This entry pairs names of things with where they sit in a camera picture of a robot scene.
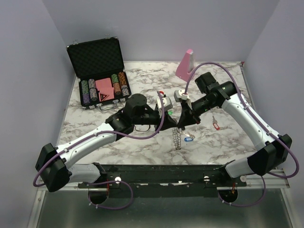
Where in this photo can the red key tag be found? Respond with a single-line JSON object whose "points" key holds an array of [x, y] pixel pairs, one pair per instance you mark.
{"points": [[215, 123]]}

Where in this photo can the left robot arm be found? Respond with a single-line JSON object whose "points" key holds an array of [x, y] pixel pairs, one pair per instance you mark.
{"points": [[92, 142]]}

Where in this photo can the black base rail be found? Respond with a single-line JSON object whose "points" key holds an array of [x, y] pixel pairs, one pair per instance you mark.
{"points": [[144, 181]]}

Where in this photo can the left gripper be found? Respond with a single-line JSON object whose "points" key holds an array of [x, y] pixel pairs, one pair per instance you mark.
{"points": [[168, 122]]}

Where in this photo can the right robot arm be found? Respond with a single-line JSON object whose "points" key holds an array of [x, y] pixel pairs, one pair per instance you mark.
{"points": [[271, 147]]}

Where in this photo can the silver key by blue tag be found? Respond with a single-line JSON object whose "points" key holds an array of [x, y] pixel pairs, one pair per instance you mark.
{"points": [[191, 135]]}

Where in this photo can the black poker chip case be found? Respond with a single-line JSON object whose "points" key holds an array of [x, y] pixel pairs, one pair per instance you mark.
{"points": [[100, 70]]}

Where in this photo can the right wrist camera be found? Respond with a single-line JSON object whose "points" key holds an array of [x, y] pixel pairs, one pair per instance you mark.
{"points": [[180, 96]]}

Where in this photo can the steel disc with keyrings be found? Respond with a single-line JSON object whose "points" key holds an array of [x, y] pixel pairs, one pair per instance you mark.
{"points": [[176, 136]]}

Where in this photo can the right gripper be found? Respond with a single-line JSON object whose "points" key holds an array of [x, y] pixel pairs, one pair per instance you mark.
{"points": [[187, 117]]}

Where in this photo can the blue key tag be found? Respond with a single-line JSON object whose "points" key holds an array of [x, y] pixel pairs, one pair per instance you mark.
{"points": [[188, 139]]}

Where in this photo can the pink metronome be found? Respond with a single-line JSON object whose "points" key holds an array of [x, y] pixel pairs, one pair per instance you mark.
{"points": [[186, 66]]}

